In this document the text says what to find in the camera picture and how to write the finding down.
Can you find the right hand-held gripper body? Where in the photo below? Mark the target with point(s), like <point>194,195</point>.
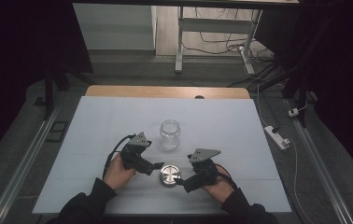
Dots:
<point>204,172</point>

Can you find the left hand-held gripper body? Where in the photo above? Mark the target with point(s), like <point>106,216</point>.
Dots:
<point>134,155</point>

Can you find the silver metal jar lid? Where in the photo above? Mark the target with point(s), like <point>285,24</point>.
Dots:
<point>169,175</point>

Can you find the clear glass jar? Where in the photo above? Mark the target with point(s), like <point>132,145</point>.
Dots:
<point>169,134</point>

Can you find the person's right hand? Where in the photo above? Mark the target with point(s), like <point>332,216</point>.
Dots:
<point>218,189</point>

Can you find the person's left hand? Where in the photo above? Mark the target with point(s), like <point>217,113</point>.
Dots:
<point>117,174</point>

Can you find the white table cover sheet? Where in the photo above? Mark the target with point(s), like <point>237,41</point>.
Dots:
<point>212,124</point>

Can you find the white power strip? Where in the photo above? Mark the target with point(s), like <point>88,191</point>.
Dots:
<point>277,137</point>

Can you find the black plug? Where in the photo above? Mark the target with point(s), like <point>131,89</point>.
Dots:
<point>276,129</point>

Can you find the black metal stand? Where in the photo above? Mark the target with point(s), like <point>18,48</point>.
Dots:
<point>302,99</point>
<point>48,93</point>

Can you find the small white adapter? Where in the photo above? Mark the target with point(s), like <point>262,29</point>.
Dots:
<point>293,112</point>

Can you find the white partition panel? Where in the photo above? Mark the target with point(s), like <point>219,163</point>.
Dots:
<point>115,28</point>

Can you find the dark curtain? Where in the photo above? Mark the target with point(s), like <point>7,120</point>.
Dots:
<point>9,62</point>
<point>345,77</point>

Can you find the black floor frame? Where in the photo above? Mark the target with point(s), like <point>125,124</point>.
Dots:
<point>58,130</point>

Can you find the aluminium floor rail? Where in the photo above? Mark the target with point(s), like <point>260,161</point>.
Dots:
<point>317,161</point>
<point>25,165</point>

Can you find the desk with white frame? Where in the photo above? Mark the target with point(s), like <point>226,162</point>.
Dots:
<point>215,25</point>

